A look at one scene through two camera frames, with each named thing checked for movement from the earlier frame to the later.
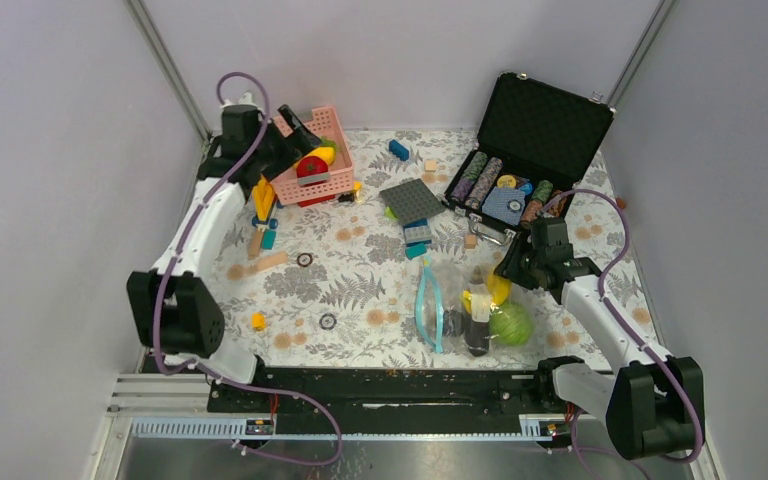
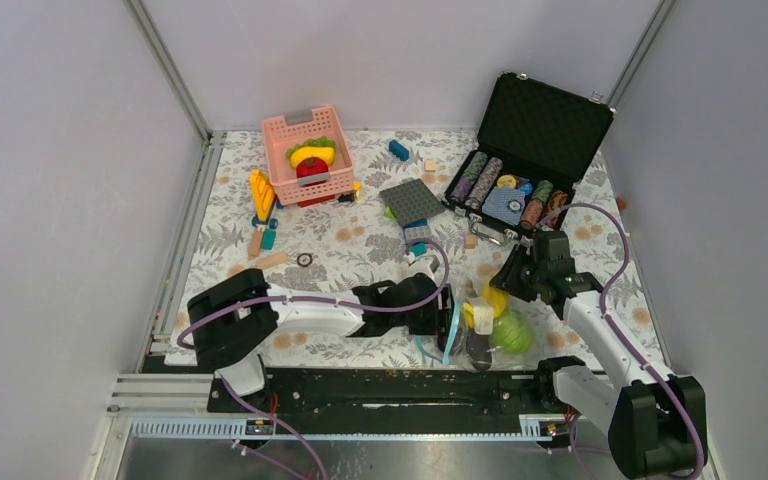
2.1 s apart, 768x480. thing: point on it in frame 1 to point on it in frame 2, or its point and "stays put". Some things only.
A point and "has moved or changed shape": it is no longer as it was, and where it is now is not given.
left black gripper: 295,145 to 440,320
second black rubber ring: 305,259 stays put
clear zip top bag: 470,310 has moved or changed shape
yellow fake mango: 326,153 stays put
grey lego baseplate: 411,201 stays put
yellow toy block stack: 263,195 stays put
